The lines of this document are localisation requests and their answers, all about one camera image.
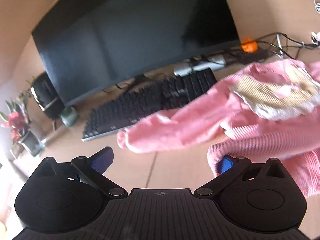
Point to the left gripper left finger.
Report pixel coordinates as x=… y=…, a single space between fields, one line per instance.
x=61 y=197

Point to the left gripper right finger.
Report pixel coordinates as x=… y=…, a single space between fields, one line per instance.
x=259 y=197

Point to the pink knitted garment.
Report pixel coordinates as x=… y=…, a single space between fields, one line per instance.
x=294 y=141

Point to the small green pot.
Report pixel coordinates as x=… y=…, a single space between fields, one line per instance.
x=69 y=116

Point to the red flower plant pot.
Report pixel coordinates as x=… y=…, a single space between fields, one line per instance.
x=24 y=131

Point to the black keyboard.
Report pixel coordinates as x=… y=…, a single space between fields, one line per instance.
x=130 y=108

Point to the black speaker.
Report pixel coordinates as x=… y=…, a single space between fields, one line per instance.
x=46 y=96

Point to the black hub box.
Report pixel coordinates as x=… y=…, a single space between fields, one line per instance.
x=247 y=58

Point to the silver monitor stand base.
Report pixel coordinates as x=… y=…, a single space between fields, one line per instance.
x=215 y=62

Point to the orange pumpkin figurine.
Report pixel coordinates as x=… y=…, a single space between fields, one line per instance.
x=249 y=45

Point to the black curved monitor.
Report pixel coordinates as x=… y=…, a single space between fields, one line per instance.
x=89 y=45

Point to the white cable tie clump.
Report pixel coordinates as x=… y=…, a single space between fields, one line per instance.
x=315 y=37

